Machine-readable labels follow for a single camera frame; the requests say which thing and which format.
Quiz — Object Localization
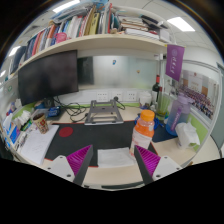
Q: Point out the white jar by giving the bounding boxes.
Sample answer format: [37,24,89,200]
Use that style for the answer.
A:
[138,90,153,108]

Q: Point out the white tissue stack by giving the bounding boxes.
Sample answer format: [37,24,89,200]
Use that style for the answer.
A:
[14,109,33,126]

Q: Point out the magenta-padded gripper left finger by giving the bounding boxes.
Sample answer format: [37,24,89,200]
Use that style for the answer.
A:
[45,144,95,188]

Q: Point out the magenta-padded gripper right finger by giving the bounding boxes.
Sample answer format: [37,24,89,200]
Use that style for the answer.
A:
[133,144,183,186]

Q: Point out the group photo poster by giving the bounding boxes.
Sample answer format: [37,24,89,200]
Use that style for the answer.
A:
[178,69,216,120]

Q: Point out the black cables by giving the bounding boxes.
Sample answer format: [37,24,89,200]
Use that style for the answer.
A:
[54,96,90,123]

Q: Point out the black computer monitor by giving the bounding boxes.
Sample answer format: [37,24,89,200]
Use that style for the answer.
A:
[17,49,80,108]

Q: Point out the white wall power outlet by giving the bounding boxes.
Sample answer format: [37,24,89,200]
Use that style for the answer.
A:
[95,90,109,103]
[125,90,139,103]
[111,90,124,103]

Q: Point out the purple hanging banner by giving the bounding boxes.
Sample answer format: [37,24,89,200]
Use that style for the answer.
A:
[165,44,186,83]

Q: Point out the flat round red coaster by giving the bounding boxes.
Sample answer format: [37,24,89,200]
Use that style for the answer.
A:
[58,126,74,138]

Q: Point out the small blue box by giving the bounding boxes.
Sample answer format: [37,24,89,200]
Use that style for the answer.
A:
[47,105,62,118]

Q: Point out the dark wine bottle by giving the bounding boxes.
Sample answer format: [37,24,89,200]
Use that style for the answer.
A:
[151,74,162,103]

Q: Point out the shelf with books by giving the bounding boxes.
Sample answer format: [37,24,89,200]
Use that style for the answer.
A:
[9,2,175,73]

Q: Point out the grey metal laptop stand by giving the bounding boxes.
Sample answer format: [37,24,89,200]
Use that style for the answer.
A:
[84,99,125,127]

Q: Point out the green glass with straws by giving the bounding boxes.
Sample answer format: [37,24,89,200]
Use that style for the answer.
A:
[156,94,171,121]

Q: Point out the black desk mat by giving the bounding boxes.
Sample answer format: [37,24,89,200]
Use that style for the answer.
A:
[44,119,158,168]

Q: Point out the purple water bottle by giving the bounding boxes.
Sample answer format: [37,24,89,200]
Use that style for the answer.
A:
[165,93,194,137]

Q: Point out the orange-capped drink bottle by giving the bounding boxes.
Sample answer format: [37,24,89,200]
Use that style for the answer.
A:
[129,109,156,156]

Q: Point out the blue printed box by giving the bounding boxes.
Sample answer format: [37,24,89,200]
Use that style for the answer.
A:
[8,121,22,145]

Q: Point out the white paper sheets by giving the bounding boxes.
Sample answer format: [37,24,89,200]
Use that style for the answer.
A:
[18,123,60,166]

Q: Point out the white paper napkin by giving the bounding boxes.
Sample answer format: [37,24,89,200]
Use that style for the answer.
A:
[97,146,136,169]

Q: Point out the patterned paper cup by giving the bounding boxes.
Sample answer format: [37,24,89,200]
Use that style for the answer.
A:
[32,112,50,135]

